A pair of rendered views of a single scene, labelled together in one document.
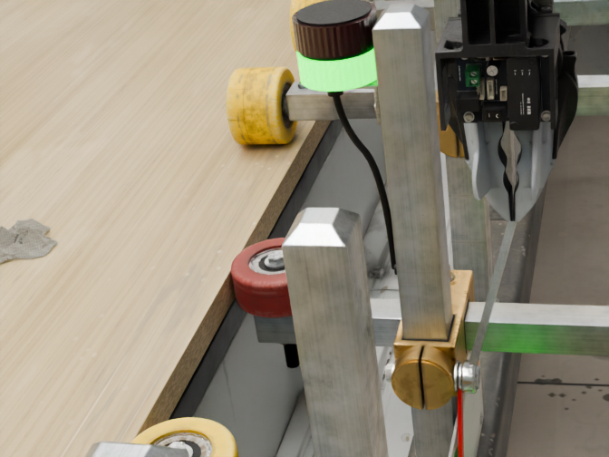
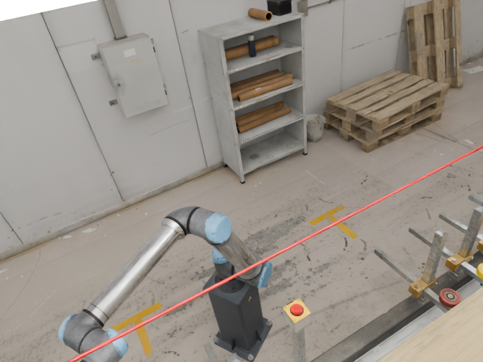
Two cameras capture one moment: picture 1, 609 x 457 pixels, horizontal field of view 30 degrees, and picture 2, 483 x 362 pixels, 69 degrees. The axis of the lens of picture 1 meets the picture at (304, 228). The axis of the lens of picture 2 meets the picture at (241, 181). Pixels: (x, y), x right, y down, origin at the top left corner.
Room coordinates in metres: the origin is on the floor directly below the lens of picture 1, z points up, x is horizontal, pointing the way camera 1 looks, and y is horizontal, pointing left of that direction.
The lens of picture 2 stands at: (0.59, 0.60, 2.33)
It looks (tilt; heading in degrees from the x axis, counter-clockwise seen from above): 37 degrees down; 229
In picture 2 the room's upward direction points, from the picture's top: 9 degrees counter-clockwise
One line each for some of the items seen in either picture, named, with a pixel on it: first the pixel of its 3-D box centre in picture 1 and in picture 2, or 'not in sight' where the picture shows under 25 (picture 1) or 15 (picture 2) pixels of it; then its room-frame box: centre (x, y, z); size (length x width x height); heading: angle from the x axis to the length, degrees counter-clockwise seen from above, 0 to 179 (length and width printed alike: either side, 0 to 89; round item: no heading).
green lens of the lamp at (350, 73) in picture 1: (339, 61); not in sight; (0.78, -0.04, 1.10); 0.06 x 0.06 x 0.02
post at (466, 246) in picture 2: not in sight; (467, 244); (-0.90, 0.47, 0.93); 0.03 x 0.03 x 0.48; 72
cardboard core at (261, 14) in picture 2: not in sight; (259, 14); (-2.04, -1.77, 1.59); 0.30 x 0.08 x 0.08; 73
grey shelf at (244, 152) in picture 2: not in sight; (259, 99); (-1.93, -1.79, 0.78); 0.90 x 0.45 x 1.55; 163
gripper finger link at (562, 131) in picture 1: (541, 96); not in sight; (0.69, -0.17, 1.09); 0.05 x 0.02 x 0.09; 72
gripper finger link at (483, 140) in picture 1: (485, 171); not in sight; (0.68, -0.13, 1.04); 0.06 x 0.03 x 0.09; 162
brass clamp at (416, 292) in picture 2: not in sight; (422, 284); (-0.64, 0.38, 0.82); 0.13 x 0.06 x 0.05; 162
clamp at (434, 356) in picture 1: (431, 336); not in sight; (0.78, -0.09, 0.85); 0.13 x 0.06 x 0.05; 162
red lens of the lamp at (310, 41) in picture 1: (335, 27); not in sight; (0.78, -0.04, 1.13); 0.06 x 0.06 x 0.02
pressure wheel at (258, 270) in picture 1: (285, 311); not in sight; (0.84, 0.03, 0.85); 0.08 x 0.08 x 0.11
